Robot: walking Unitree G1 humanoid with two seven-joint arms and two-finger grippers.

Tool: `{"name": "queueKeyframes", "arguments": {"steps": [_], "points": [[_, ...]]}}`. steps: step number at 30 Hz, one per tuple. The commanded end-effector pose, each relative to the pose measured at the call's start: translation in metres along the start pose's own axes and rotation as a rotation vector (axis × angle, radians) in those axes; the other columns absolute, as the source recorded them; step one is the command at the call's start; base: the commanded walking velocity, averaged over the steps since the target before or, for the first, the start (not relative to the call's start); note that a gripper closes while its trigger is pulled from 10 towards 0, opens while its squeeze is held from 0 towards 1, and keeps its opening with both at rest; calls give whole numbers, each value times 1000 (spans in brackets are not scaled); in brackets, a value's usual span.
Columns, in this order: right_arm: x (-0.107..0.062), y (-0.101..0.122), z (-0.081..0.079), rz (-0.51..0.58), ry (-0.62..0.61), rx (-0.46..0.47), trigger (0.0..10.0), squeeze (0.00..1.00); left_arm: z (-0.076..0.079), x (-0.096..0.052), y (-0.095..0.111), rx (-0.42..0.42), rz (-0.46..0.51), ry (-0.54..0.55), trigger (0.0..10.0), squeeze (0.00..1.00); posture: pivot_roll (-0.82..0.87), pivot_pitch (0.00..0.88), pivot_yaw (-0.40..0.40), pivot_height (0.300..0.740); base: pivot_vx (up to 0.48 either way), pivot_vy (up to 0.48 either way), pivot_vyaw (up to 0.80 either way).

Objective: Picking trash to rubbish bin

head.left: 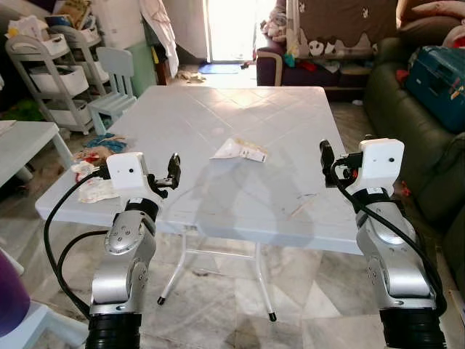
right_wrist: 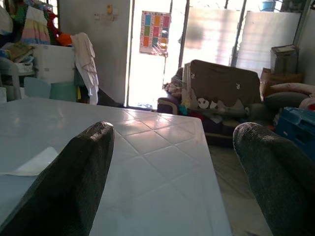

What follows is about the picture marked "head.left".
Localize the purple plastic rubbish bin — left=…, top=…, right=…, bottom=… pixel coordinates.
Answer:
left=0, top=250, right=32, bottom=337

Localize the flat white paper packet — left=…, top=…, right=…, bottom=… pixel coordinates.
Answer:
left=210, top=137, right=269, bottom=164

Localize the crumpled white paper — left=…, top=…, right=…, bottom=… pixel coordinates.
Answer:
left=70, top=161, right=121, bottom=204

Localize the large white plastic table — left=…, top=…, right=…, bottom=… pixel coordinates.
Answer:
left=36, top=85, right=408, bottom=322

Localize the colourful blue red wrapper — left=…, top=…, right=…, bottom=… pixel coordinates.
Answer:
left=76, top=132, right=126, bottom=163

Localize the dark green leather sofa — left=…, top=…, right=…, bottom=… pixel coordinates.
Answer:
left=363, top=36, right=465, bottom=293

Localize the dark purple sofa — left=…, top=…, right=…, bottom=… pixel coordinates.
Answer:
left=255, top=36, right=379, bottom=93

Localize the pale green cabinet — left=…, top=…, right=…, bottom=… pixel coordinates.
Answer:
left=123, top=39, right=158, bottom=96

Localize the blue door mat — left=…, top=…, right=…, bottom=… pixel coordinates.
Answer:
left=197, top=63, right=241, bottom=76

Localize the small pale blue plastic chair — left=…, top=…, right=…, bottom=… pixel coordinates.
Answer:
left=88, top=47, right=138, bottom=136
left=0, top=301, right=89, bottom=349

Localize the blue suitcase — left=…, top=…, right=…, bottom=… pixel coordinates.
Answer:
left=405, top=45, right=465, bottom=134

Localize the white hanging cloth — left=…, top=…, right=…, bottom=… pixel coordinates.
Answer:
left=139, top=0, right=179, bottom=78

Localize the small white plastic table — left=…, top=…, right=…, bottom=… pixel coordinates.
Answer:
left=0, top=120, right=74, bottom=187

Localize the brown panda print blanket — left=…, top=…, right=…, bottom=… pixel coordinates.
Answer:
left=290, top=0, right=400, bottom=60

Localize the grey tiered storage trolley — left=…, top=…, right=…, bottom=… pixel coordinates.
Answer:
left=46, top=25, right=103, bottom=96
left=5, top=32, right=96, bottom=132

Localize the pink pillow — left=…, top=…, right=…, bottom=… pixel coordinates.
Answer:
left=406, top=0, right=465, bottom=45

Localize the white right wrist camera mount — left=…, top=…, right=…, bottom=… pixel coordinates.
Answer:
left=357, top=137, right=405, bottom=198

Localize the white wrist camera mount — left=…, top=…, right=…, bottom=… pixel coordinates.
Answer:
left=105, top=151, right=154, bottom=201
left=357, top=137, right=405, bottom=198

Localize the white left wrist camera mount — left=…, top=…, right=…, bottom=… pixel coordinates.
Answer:
left=105, top=151, right=154, bottom=201

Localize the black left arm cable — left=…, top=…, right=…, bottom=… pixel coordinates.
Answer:
left=43, top=169, right=117, bottom=319

